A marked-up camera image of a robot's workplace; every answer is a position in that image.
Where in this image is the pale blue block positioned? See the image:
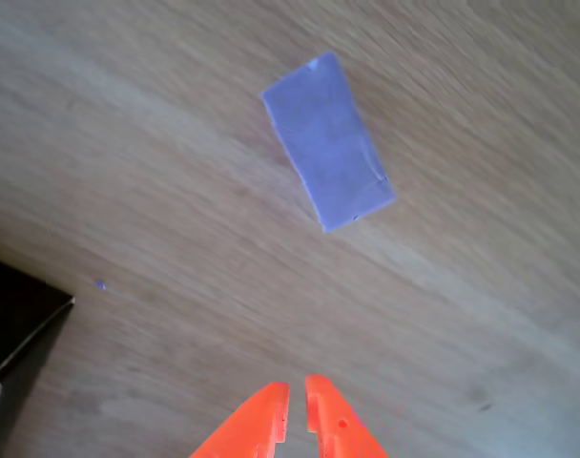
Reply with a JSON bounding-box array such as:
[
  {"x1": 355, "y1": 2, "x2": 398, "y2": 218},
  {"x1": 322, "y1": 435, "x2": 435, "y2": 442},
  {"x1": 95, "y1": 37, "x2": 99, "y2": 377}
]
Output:
[{"x1": 260, "y1": 50, "x2": 397, "y2": 234}]

